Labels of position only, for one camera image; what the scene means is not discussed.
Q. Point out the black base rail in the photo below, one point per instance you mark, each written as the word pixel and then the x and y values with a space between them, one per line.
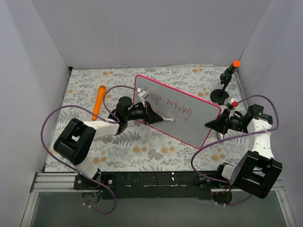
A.
pixel 150 185

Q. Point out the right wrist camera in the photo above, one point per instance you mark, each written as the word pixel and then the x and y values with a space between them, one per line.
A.
pixel 231 103

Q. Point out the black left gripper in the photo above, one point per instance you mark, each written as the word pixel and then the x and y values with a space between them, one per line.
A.
pixel 147 112

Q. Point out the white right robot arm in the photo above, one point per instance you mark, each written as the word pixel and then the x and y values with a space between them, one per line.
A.
pixel 258 170

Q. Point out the silver microphone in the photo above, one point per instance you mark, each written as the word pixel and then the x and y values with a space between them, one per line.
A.
pixel 220 136

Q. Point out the black microphone stand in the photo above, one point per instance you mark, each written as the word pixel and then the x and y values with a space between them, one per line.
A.
pixel 220 95

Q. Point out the pink framed whiteboard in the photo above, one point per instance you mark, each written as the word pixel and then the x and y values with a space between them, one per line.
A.
pixel 190 112

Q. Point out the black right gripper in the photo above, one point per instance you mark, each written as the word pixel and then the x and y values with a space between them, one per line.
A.
pixel 226 120

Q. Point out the floral patterned mat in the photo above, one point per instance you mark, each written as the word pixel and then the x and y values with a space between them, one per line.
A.
pixel 139 147

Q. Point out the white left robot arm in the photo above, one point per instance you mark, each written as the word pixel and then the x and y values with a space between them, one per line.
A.
pixel 75 140

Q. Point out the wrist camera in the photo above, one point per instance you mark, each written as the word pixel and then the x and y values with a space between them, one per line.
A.
pixel 231 103
pixel 142 96

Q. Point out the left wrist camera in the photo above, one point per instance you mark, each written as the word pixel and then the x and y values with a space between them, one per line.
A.
pixel 142 96

